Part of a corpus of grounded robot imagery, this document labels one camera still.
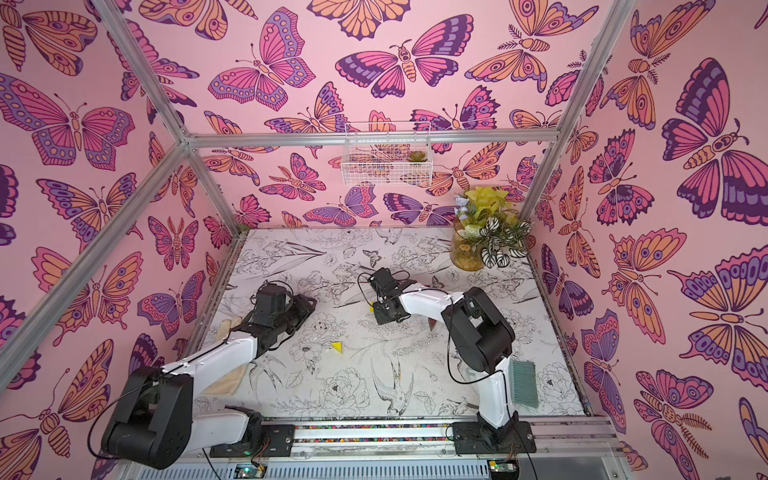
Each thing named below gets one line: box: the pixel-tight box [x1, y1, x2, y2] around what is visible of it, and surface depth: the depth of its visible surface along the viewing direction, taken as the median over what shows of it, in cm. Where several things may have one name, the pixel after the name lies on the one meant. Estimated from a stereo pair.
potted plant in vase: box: [450, 186, 532, 272], surface depth 97 cm
